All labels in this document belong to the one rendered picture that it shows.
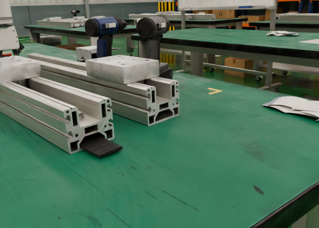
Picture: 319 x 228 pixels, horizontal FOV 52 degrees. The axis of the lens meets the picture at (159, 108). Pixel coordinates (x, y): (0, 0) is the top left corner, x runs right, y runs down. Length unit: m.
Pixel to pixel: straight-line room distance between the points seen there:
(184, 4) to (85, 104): 3.92
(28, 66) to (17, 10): 11.83
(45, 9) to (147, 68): 12.28
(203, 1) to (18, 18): 9.28
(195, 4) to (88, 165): 3.92
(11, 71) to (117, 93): 0.27
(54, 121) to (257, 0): 3.30
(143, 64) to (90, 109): 0.18
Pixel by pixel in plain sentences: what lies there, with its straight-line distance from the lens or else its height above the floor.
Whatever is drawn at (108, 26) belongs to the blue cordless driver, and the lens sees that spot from 1.13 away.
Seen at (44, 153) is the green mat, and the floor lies 0.78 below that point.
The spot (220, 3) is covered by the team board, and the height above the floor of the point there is 1.02.
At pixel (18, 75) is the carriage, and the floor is 0.88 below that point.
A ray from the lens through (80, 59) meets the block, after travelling 1.39.
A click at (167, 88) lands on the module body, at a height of 0.85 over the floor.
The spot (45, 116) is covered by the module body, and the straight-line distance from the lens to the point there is 0.66.
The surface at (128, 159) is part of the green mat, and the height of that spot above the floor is 0.78.
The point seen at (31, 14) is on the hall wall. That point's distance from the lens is 12.83.
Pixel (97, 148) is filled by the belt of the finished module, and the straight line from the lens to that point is 0.60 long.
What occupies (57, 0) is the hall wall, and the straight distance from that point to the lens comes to 13.18.
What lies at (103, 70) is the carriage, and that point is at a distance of 0.79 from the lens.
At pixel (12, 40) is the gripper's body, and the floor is 0.91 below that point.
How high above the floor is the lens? 1.03
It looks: 18 degrees down
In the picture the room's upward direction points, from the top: 2 degrees counter-clockwise
